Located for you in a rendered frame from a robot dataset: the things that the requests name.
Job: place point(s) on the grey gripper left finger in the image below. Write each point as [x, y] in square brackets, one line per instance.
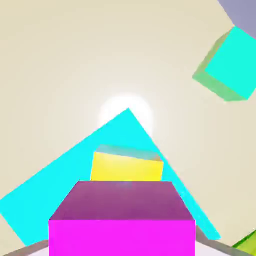
[34, 251]

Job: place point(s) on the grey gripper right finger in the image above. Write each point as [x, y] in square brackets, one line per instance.
[208, 245]

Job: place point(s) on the small magenta cube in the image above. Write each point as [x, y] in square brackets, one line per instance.
[122, 230]

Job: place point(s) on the small yellow cube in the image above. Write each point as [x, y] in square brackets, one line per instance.
[126, 170]

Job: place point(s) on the small turquoise cube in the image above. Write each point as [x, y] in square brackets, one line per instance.
[232, 64]

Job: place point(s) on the large lime green box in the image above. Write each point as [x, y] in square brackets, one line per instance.
[249, 242]

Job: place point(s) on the large cyan box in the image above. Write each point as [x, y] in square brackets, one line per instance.
[50, 200]

